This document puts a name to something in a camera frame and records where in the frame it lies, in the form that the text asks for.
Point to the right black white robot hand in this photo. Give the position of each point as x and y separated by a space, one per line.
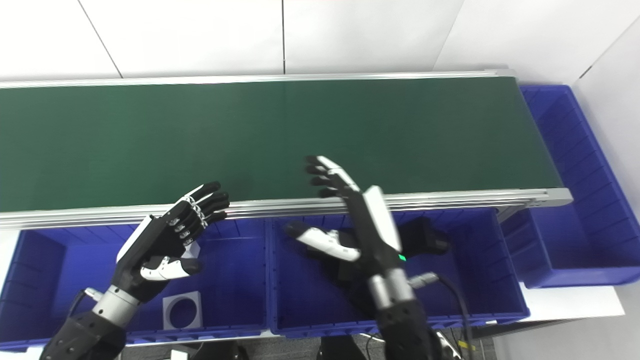
372 235

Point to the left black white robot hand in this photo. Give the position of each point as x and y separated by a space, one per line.
155 245

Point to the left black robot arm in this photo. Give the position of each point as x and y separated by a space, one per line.
85 335

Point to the black block part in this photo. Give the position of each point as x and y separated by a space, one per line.
425 237

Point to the green conveyor belt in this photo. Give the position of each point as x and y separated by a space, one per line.
450 197
250 140

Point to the blue plastic bin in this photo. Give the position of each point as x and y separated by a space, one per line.
580 220
235 290
475 280

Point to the white square plate with hole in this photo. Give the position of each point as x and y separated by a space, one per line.
170 322

